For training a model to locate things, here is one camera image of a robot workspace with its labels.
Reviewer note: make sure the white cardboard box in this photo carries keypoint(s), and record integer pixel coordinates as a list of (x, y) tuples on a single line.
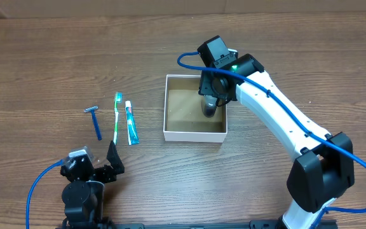
[(184, 120)]

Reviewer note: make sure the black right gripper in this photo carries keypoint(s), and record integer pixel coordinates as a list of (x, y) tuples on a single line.
[(206, 87)]

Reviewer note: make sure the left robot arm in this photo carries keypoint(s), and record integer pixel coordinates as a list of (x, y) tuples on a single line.
[(84, 195)]

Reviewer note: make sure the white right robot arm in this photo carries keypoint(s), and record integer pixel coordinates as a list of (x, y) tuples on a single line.
[(323, 168)]

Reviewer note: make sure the teal toothpaste tube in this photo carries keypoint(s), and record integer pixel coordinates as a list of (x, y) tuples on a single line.
[(132, 131)]

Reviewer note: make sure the clear dark spray bottle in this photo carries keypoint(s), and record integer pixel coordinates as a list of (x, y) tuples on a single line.
[(209, 105)]

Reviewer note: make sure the blue disposable razor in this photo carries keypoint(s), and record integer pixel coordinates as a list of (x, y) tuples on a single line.
[(92, 110)]

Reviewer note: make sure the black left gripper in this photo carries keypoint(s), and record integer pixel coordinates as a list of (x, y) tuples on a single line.
[(115, 162)]

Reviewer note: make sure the green white toothbrush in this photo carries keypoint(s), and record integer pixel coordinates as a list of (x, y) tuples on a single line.
[(117, 100)]

